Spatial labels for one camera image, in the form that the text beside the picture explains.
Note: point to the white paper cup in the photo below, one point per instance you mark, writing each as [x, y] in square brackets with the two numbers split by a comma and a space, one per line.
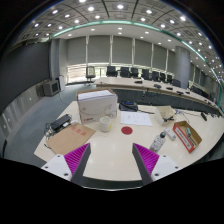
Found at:
[105, 124]

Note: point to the red-edged open cardboard box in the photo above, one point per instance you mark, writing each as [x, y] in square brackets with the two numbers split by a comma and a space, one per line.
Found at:
[181, 128]

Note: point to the white cardboard paper box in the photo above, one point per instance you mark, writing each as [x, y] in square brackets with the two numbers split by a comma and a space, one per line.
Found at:
[96, 108]

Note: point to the brown paper envelope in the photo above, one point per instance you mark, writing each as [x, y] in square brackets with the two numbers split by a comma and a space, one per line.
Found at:
[70, 138]

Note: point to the grey box monitor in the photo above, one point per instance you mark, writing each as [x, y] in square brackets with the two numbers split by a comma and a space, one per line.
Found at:
[50, 88]

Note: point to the ceiling lights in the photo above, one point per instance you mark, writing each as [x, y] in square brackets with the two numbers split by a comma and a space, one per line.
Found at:
[120, 6]

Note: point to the clear black-capped water bottle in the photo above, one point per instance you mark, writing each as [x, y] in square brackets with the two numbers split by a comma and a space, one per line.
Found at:
[157, 143]

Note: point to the black power brick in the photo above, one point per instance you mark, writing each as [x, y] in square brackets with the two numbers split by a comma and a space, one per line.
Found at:
[60, 122]

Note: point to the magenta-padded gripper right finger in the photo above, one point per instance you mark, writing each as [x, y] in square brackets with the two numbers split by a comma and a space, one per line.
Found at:
[148, 160]

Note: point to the small open white box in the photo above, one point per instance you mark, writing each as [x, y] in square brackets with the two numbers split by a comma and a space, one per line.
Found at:
[163, 113]

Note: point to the long curved conference table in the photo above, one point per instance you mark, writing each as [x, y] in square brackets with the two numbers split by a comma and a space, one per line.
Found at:
[133, 85]

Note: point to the flat round red coaster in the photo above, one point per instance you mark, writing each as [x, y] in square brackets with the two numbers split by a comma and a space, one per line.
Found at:
[127, 130]

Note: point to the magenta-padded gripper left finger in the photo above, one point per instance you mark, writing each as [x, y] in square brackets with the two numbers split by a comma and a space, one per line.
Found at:
[76, 159]

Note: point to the white power adapter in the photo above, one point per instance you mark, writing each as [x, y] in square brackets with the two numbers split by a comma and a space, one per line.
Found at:
[73, 122]

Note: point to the black office chairs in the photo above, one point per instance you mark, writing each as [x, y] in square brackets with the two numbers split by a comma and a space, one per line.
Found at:
[124, 72]

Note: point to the white printed paper sheet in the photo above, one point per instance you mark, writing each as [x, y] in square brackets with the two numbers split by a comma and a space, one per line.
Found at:
[136, 118]

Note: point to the white oblong remote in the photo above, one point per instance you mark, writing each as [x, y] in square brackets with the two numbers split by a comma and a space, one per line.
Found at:
[170, 133]

